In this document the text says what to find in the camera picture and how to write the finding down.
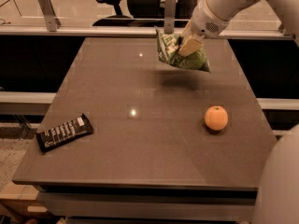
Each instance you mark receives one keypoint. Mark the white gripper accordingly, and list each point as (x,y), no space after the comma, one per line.
(206,23)

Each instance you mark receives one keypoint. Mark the green jalapeno chip bag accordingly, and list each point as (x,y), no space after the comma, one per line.
(167,47)

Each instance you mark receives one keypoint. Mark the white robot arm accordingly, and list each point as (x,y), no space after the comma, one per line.
(277,200)

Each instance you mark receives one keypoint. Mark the black rxbar chocolate bar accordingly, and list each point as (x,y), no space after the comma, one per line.
(64,133)

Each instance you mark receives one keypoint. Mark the black office chair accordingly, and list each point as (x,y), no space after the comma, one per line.
(146,13)

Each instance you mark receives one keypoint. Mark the orange fruit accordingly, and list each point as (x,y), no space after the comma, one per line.
(216,118)

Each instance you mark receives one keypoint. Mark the glass partition panel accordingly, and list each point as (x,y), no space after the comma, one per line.
(83,13)

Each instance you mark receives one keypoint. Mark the wooden crate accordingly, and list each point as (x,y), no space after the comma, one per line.
(19,205)

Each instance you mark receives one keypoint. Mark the middle metal bracket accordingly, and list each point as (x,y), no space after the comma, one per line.
(169,16)

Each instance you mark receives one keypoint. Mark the left metal bracket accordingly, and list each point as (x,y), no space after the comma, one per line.
(51,20)

